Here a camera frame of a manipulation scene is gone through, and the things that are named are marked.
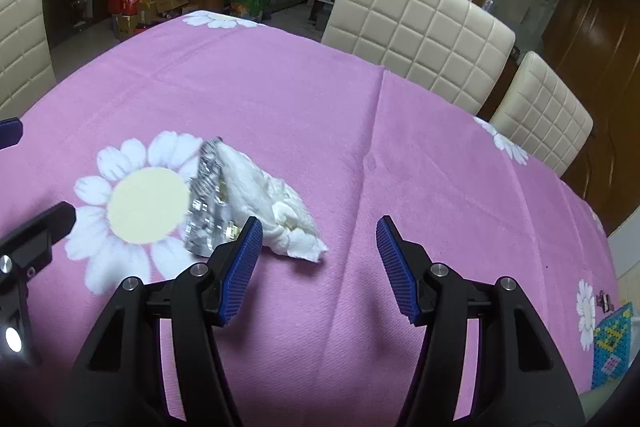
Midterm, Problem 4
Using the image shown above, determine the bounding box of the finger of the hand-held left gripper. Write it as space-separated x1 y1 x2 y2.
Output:
0 118 24 150
0 201 77 275

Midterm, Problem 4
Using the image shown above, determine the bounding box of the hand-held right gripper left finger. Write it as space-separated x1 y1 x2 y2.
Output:
56 216 264 427

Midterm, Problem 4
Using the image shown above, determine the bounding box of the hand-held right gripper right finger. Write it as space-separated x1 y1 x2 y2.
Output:
376 215 586 427

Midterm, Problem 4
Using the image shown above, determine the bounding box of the white tissue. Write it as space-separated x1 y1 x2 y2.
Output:
217 144 329 264

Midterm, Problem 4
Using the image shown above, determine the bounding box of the silver foil wrapper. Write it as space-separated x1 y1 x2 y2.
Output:
182 136 246 258

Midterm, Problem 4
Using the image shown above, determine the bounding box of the cream quilted leather chair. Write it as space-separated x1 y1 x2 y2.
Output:
0 0 57 120
487 51 594 178
320 0 517 116

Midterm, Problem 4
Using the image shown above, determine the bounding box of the pink daisy print tablecloth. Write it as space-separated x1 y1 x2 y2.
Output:
0 9 623 427

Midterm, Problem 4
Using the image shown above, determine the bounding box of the colourful beaded coaster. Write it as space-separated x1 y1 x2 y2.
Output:
590 301 635 390

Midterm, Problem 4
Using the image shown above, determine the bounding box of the coffee table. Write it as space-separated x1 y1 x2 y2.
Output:
307 0 338 26

